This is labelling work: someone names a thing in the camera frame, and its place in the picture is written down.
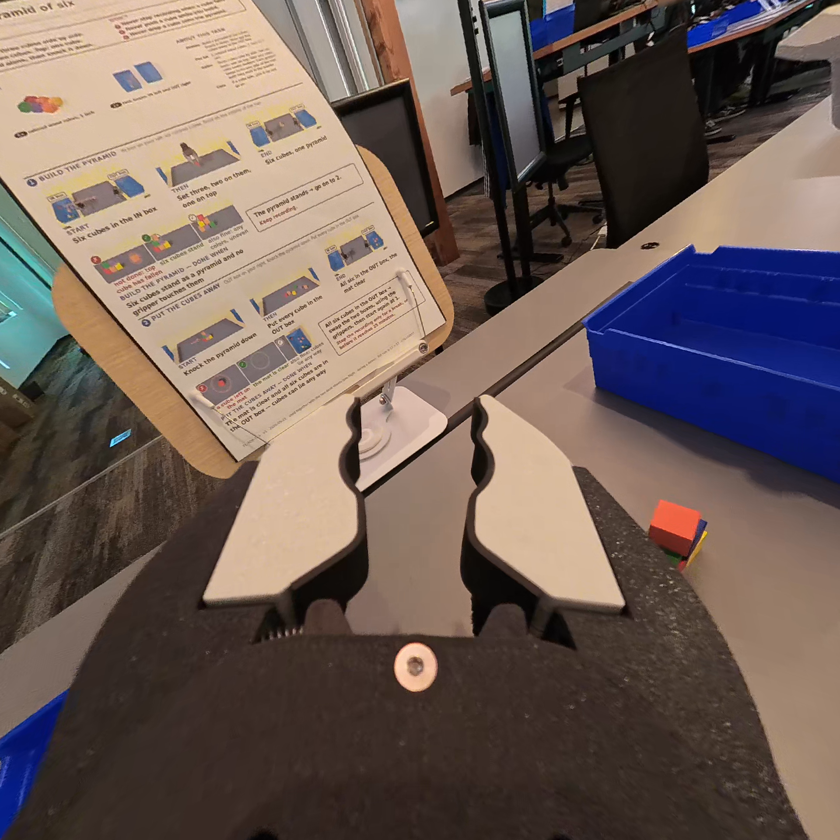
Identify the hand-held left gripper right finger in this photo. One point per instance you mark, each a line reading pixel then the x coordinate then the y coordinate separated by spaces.
pixel 538 518

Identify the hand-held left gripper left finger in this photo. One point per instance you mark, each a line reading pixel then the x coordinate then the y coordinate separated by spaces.
pixel 289 512

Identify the orange wooden cube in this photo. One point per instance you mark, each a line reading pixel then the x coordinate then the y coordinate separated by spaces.
pixel 673 525

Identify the yellow wooden cube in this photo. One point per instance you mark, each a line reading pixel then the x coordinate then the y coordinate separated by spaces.
pixel 697 548

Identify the blue wooden cube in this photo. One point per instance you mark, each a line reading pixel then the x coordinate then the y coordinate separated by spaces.
pixel 701 530

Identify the wooden display board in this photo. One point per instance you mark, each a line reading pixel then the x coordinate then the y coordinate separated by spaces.
pixel 407 223

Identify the printed instruction sheet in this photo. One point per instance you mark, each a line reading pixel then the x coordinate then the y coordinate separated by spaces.
pixel 197 197

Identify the black office chair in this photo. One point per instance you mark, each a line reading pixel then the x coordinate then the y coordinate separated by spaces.
pixel 643 131
pixel 568 148

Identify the black framed display panel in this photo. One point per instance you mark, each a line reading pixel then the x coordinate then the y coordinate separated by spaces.
pixel 387 151

